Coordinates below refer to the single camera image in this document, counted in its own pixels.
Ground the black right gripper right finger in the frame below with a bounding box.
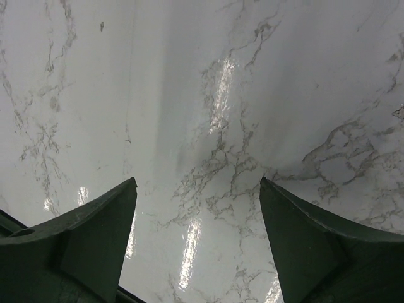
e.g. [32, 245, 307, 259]
[259, 178, 403, 302]

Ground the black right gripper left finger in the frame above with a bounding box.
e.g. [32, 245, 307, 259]
[1, 178, 137, 302]

